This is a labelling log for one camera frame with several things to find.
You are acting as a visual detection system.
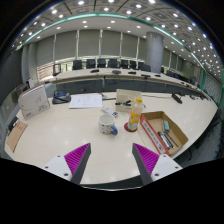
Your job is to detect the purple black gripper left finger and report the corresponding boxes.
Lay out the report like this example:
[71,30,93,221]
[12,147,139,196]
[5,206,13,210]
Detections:
[64,143,91,185]

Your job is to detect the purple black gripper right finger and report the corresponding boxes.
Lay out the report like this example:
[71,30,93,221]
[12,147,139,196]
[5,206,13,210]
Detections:
[132,143,159,185]

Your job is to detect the yellow drink plastic bottle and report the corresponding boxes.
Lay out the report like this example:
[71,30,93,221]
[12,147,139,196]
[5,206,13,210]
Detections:
[127,97,143,131]

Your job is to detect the open cardboard box red label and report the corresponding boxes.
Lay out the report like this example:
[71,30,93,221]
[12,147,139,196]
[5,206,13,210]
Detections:
[140,111,188,156]

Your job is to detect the red round coaster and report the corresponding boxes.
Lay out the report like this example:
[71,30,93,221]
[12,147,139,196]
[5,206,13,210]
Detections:
[124,122,138,133]

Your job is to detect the teal eraser block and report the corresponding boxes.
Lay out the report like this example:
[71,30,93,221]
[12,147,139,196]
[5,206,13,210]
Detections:
[162,120,170,132]

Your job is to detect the white paper sheets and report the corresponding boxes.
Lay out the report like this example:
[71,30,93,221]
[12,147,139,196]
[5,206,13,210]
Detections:
[69,94,102,109]

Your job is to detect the white remote control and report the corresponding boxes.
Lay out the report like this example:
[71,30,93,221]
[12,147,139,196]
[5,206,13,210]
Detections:
[101,106,118,117]

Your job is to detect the beige board with black clip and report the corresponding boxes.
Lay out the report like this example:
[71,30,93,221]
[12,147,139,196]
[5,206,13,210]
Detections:
[115,89,142,112]

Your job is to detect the dark blue bag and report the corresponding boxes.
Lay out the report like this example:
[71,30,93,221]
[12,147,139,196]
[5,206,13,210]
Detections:
[52,91,71,104]

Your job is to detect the brown cardboard piece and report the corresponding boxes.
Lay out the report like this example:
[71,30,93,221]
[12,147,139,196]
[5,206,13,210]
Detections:
[6,121,27,152]

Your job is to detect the black table microphone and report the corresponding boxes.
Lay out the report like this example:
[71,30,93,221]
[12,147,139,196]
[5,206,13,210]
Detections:
[172,94,183,104]

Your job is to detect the white carton box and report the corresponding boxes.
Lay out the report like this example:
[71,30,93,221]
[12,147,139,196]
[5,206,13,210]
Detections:
[18,84,50,120]

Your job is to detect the long conference desk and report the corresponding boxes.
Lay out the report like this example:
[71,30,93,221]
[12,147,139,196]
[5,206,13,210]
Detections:
[49,68,208,97]

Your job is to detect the grey round pillar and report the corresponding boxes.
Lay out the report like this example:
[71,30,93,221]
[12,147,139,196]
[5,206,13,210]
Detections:
[145,32,164,74]

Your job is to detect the white patterned mug blue handle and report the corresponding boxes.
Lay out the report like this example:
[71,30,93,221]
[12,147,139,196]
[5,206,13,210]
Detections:
[98,114,118,136]

